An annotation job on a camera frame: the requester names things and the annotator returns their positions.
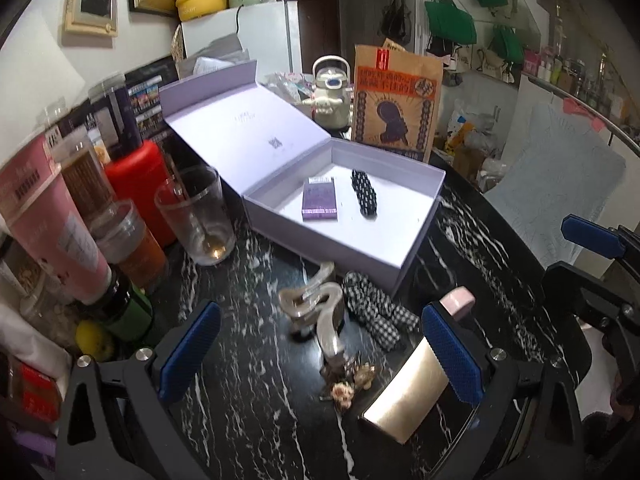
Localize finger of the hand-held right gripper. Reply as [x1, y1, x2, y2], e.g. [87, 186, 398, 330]
[542, 261, 640, 333]
[561, 214, 640, 262]

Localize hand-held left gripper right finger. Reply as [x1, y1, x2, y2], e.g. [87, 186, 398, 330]
[421, 302, 588, 480]

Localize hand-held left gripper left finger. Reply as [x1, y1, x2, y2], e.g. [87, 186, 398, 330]
[55, 301, 223, 480]

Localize gold rectangular case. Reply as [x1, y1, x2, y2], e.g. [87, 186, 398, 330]
[357, 335, 453, 445]

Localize black white checked hair tie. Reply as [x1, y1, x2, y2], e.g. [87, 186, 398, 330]
[342, 270, 420, 350]

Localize flower brooch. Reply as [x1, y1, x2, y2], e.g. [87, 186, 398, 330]
[320, 355, 378, 413]

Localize beige wavy hair claw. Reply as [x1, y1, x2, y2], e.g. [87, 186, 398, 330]
[278, 261, 347, 367]

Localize lavender gift box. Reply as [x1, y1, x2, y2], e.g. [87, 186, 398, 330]
[159, 59, 447, 297]

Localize person's right forearm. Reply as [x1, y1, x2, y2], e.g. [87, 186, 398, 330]
[581, 410, 640, 480]

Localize light blue cloth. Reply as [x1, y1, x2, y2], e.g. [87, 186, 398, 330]
[482, 102, 627, 271]

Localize green jar with black lid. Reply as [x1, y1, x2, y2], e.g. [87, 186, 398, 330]
[97, 270, 153, 338]

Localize yellow fruit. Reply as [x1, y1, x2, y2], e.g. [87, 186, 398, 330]
[75, 320, 117, 361]

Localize orange jar with plastic lid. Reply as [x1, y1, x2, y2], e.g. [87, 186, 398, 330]
[90, 199, 169, 291]

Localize clear drinking glass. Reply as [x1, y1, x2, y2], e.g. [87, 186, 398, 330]
[154, 166, 237, 267]

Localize pile of bags and boxes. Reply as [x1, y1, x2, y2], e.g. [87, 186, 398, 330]
[445, 105, 503, 188]

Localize row of bottles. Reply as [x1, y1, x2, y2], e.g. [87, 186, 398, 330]
[525, 15, 631, 116]

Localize red packet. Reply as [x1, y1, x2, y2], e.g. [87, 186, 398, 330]
[0, 355, 63, 426]

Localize red canister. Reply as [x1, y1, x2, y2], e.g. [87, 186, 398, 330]
[105, 140, 177, 248]

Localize pink tube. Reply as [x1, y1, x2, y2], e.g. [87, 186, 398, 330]
[0, 135, 113, 306]

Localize small purple box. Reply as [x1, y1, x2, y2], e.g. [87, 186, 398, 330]
[301, 178, 339, 222]

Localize clear-capped brown spice jar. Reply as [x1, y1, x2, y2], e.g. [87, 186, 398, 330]
[50, 125, 118, 221]

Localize printed brown paper bag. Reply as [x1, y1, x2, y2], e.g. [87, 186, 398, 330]
[350, 37, 445, 163]

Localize black display box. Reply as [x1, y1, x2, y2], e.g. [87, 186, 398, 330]
[125, 57, 177, 146]

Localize clear plastic wrappers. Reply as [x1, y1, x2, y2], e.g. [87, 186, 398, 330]
[260, 72, 317, 107]

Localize white kettle figurine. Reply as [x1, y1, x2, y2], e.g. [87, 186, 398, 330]
[300, 56, 356, 131]

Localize black hanging bag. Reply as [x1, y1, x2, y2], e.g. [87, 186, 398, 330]
[382, 0, 413, 43]

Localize grey plastic bag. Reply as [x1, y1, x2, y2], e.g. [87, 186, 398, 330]
[177, 35, 251, 78]

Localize woven basket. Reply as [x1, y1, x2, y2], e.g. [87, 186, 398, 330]
[170, 25, 188, 61]

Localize white refrigerator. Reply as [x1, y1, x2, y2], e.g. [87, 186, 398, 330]
[180, 0, 303, 81]

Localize dark brown door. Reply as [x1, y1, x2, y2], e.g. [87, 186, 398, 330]
[280, 0, 341, 76]

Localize metal rail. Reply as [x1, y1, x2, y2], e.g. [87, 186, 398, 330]
[520, 72, 640, 156]

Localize beige wall panel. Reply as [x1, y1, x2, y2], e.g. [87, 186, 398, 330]
[62, 0, 120, 38]

